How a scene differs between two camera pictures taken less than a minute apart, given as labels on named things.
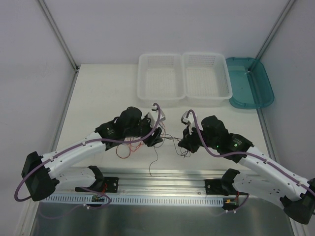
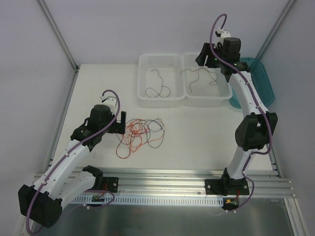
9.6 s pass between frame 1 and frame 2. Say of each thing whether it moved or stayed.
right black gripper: moved
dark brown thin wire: moved
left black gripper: moved
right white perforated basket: stayed
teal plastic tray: stayed
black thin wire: moved
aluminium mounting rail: stayed
